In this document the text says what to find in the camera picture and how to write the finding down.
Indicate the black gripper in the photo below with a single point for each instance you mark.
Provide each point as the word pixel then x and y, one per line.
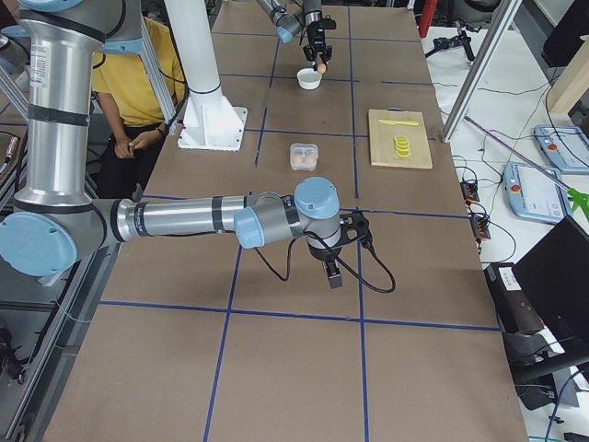
pixel 323 253
pixel 314 34

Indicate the clear plastic egg box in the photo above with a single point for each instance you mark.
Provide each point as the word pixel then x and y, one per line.
pixel 301 149

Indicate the white ceramic bowl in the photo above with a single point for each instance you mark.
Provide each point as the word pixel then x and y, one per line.
pixel 308 78

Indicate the yellow plastic knife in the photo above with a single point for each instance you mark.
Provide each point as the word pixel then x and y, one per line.
pixel 398 122

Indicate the wooden cutting board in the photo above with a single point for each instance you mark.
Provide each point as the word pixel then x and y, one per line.
pixel 382 142

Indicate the back lemon slice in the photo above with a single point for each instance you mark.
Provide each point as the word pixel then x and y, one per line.
pixel 400 138

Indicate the person in yellow shirt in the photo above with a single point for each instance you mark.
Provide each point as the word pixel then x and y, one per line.
pixel 137 124

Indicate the near blue teach pendant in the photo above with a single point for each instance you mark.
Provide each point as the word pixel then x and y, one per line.
pixel 533 196

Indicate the blue teach pendant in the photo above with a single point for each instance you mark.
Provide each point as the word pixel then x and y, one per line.
pixel 533 196
pixel 566 147

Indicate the black computer monitor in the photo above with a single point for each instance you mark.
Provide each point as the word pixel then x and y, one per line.
pixel 554 277

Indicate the green tipped stick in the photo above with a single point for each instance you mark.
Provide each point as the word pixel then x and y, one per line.
pixel 579 199

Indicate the far blue teach pendant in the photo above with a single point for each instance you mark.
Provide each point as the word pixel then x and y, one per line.
pixel 566 147

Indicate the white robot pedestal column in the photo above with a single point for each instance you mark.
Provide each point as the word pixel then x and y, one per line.
pixel 210 122

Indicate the aluminium frame beam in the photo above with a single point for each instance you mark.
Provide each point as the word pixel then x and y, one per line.
pixel 500 23

